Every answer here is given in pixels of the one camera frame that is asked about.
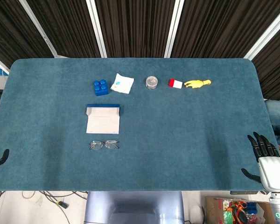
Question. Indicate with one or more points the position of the dark brown pleated curtain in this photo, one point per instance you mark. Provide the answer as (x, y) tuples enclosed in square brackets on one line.
[(135, 23)]

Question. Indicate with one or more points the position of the blue toy building block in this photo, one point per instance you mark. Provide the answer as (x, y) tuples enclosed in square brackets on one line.
[(100, 88)]

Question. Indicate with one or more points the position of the white tissue packet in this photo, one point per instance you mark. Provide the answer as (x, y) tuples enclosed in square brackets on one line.
[(122, 84)]

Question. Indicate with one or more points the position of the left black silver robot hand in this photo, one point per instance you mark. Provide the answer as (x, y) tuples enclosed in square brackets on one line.
[(1, 158)]

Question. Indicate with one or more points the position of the red and white small box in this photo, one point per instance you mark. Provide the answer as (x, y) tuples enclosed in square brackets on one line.
[(176, 84)]

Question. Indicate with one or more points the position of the clear round jar of screws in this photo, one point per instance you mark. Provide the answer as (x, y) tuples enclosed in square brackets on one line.
[(151, 82)]

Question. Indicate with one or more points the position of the blue felt table cover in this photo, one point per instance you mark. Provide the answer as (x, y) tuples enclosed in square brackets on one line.
[(177, 140)]

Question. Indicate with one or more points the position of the thin wire-frame eyeglasses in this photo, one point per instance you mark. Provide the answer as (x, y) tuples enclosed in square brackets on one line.
[(96, 145)]

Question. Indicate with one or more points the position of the blue grey robot torso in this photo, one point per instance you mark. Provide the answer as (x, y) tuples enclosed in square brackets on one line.
[(134, 207)]

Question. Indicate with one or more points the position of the cardboard box of toys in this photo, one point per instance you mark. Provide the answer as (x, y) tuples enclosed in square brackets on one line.
[(233, 210)]

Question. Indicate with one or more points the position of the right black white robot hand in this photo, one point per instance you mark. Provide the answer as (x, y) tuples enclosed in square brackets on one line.
[(273, 172)]

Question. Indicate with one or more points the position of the yellow rubber chicken toy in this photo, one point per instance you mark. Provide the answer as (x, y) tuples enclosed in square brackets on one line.
[(197, 84)]

